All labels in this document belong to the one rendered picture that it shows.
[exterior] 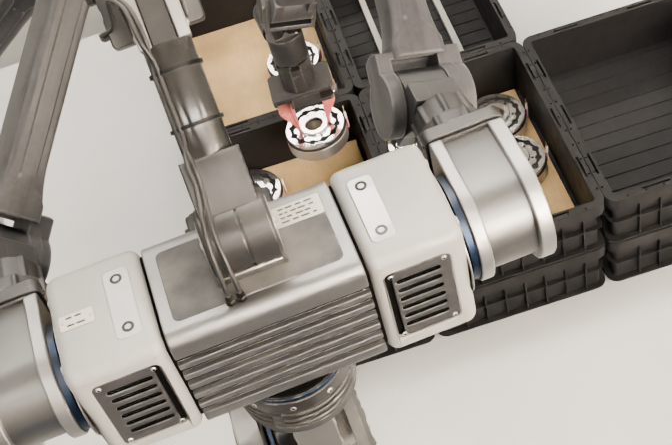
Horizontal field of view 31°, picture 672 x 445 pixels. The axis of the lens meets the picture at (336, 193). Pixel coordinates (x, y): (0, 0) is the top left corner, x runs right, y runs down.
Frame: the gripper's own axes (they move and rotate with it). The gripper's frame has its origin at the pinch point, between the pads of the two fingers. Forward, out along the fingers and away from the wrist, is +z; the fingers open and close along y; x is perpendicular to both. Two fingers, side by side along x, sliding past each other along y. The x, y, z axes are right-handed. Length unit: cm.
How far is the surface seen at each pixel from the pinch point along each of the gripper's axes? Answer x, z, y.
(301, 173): -3.9, 14.2, 5.1
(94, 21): -172, 83, 63
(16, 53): -167, 82, 89
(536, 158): 10.0, 13.5, -34.0
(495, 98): -5.8, 12.2, -31.6
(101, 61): -64, 21, 42
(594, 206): 28.9, 8.0, -38.0
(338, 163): -3.8, 14.4, -1.7
